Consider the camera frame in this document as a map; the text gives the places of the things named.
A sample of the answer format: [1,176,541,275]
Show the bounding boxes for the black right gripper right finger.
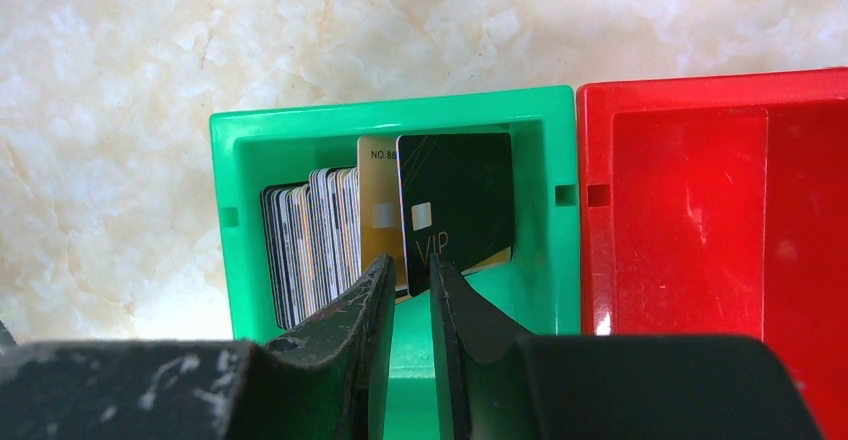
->
[429,255,821,439]

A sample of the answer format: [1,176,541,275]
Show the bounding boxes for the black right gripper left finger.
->
[1,254,395,439]

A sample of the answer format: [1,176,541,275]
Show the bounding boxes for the green plastic bin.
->
[209,85,583,440]

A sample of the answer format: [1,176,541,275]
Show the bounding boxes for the black VIP credit card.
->
[396,132,515,296]

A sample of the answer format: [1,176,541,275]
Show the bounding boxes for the red plastic bin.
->
[576,67,847,439]

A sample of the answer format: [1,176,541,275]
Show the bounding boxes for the stack of cards in bin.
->
[259,167,362,330]

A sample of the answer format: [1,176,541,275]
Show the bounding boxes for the gold credit card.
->
[356,134,513,304]

